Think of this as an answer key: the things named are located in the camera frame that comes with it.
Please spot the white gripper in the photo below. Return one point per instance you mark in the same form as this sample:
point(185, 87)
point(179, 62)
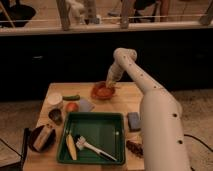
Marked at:
point(115, 73)

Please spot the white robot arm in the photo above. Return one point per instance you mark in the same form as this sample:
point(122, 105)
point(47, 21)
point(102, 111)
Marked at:
point(163, 138)

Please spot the red bowl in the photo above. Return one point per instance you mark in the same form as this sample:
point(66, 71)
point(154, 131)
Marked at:
point(101, 92)

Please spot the blue sponge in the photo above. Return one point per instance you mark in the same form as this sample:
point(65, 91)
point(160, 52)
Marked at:
point(133, 121)

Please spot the green chili pepper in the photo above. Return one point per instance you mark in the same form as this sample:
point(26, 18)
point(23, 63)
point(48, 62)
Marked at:
point(71, 98)

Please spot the red tomato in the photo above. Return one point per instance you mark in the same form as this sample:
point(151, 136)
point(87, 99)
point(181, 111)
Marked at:
point(71, 107)

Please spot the green plastic tray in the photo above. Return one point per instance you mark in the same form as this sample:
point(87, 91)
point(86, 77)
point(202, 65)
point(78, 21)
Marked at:
point(103, 130)

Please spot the white cup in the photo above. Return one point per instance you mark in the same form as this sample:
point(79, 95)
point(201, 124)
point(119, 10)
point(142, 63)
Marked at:
point(55, 99)

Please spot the bunch of dark grapes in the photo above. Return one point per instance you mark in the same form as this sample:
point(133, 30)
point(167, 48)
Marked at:
point(135, 148)

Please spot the slice of cake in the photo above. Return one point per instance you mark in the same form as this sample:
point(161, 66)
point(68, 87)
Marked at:
point(43, 137)

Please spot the black chair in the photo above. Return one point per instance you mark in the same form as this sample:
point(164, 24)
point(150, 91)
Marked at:
point(17, 166)

